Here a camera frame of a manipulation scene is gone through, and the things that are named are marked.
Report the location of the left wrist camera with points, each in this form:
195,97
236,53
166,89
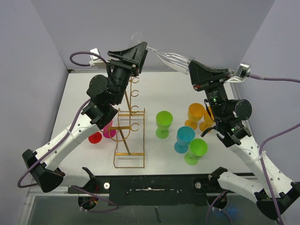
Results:
96,60

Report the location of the light green goblet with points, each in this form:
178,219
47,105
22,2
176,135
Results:
164,120

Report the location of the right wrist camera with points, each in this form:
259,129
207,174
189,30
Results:
240,74

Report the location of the magenta goblet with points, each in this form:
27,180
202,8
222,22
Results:
107,131

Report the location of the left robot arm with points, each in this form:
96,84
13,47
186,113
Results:
104,91

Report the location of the orange goblet left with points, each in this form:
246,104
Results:
194,114

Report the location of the orange goblet right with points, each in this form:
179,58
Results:
207,121

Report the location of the clear wine glass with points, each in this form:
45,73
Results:
173,59

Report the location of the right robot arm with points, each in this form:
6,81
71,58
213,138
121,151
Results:
274,192

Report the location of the orange goblet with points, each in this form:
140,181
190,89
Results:
194,114
207,121

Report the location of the red goblet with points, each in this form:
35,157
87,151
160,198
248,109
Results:
95,138

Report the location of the gold wire glass rack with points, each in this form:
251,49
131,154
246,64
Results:
125,127

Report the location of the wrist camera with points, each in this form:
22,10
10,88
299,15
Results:
96,60
240,74

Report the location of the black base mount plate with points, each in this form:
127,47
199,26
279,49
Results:
155,190

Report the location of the cyan goblet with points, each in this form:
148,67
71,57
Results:
184,136

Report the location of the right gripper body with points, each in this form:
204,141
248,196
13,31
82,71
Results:
214,90

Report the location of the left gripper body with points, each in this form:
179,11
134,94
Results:
121,71

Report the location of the green goblet front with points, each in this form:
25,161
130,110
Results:
197,149

